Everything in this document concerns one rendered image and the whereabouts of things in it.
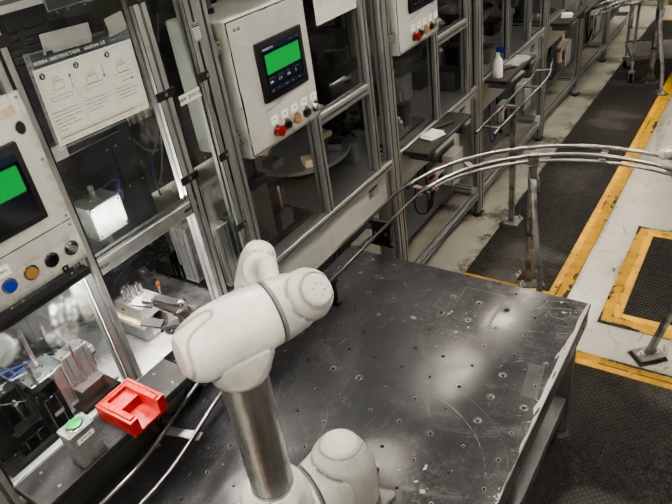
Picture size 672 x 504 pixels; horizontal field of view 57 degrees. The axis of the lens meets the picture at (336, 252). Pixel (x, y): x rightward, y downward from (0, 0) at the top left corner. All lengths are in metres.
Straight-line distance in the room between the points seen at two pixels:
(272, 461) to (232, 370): 0.33
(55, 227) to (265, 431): 0.76
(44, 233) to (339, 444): 0.90
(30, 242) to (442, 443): 1.26
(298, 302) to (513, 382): 1.12
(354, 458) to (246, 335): 0.58
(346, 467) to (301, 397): 0.58
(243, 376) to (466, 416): 0.99
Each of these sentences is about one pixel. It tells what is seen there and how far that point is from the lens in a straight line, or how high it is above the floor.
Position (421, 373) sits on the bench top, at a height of 0.68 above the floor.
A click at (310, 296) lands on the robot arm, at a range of 1.15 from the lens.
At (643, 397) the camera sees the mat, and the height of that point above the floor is 0.01.
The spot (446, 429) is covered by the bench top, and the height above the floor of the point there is 0.68.
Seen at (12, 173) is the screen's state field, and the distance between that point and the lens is 1.61.
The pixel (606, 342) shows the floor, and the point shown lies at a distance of 3.35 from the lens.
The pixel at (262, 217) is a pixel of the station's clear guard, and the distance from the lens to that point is 2.31.
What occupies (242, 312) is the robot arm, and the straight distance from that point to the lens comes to 1.14.
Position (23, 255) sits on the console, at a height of 1.47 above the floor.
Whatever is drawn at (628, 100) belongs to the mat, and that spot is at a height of 0.01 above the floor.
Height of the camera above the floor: 2.18
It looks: 32 degrees down
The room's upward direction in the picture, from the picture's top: 9 degrees counter-clockwise
